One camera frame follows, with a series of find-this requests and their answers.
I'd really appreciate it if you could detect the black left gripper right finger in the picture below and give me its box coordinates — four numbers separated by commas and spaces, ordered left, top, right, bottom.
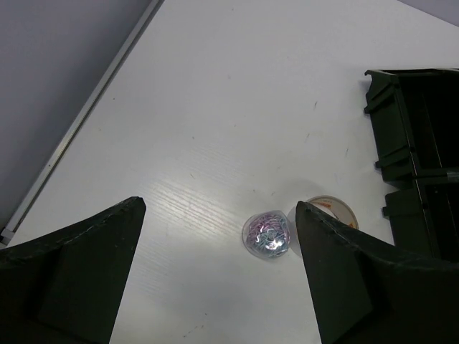
295, 202, 458, 343

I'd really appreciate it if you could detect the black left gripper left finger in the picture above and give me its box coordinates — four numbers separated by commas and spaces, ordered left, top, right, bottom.
1, 197, 146, 343

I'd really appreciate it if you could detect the clear tape roll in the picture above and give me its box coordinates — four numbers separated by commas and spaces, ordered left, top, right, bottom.
308, 195, 359, 230

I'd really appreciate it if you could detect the black compartment tray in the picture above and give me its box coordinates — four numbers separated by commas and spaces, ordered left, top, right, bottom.
364, 69, 458, 262

